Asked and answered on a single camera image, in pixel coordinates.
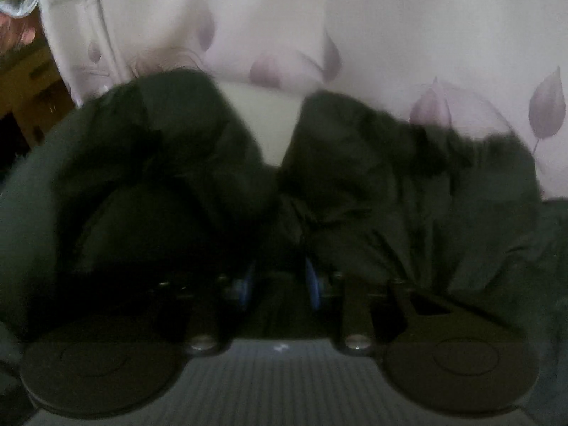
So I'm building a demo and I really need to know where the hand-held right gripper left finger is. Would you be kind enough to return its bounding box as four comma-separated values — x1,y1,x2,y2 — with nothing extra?
146,261,259,358

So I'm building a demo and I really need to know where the floral bed sheet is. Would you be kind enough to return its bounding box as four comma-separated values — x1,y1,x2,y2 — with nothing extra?
34,0,568,207

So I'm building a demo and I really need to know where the dark garment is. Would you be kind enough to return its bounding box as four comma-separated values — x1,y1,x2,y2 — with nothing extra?
0,69,568,426

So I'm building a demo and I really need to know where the cream cloth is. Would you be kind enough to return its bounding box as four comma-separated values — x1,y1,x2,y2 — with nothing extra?
219,81,309,168

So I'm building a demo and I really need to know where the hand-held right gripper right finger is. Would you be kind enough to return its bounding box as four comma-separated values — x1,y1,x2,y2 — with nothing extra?
304,256,472,357

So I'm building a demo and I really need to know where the wooden cabinet with handles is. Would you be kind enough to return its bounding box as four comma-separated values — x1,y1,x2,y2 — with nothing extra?
0,9,77,154

